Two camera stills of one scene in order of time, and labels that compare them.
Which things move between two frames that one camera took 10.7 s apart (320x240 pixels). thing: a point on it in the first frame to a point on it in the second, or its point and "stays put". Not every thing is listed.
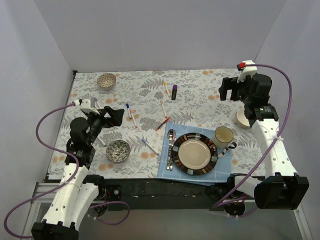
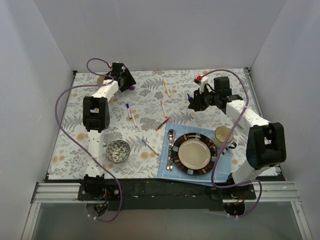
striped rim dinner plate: (194, 154) stays put
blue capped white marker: (129, 111) stays put
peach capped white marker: (163, 108) stays put
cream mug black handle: (223, 136) stays put
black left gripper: (105, 116) to (128, 81)
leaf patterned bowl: (118, 151) stays put
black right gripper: (235, 88) to (198, 99)
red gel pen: (167, 118) stays put
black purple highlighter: (174, 92) to (190, 98)
